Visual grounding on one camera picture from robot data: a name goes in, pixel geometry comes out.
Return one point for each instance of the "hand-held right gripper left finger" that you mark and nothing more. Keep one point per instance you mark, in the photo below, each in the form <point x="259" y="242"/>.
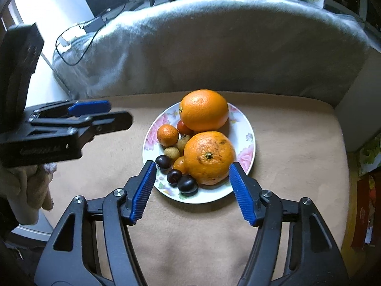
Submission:
<point x="144" y="190"/>

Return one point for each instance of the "red carton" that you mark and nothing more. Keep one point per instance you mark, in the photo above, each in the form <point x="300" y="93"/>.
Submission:
<point x="361" y="214"/>

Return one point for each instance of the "orange cherry tomato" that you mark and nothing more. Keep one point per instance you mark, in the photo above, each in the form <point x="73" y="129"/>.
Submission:
<point x="179" y="164"/>

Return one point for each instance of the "small tangerine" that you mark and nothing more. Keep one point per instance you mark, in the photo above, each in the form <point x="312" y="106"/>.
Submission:
<point x="167" y="135"/>

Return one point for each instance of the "grey blanket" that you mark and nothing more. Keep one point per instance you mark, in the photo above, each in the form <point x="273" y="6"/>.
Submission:
<point x="223" y="50"/>

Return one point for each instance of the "floral white plate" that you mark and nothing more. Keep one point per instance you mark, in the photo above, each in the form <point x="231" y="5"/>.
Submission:
<point x="244" y="143"/>

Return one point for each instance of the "smooth large orange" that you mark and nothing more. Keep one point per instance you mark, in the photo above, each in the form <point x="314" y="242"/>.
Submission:
<point x="204" y="110"/>

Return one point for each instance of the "person's left hand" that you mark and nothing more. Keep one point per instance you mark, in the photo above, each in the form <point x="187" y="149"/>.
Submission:
<point x="26" y="187"/>

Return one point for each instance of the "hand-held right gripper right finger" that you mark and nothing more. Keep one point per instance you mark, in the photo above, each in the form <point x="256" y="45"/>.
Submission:
<point x="241" y="196"/>

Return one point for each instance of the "brown longan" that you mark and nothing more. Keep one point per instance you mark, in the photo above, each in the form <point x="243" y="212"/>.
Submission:
<point x="171" y="152"/>
<point x="183" y="143"/>

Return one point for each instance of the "rough large orange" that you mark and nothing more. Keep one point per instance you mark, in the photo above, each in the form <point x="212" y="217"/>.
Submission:
<point x="208" y="158"/>

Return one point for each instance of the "dark cherry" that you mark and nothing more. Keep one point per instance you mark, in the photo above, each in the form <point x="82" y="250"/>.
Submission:
<point x="187" y="185"/>
<point x="174" y="175"/>
<point x="163" y="162"/>

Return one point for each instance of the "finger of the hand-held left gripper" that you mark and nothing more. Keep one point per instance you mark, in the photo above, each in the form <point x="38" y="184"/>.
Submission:
<point x="113" y="122"/>
<point x="89" y="107"/>

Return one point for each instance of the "green printed package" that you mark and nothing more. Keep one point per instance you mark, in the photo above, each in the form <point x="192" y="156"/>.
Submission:
<point x="369" y="155"/>

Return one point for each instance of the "black power adapter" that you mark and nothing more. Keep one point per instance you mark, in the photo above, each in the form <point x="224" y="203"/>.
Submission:
<point x="95" y="23"/>

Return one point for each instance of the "red cherry tomato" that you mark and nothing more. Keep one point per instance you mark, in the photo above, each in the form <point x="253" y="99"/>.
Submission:
<point x="183" y="128"/>

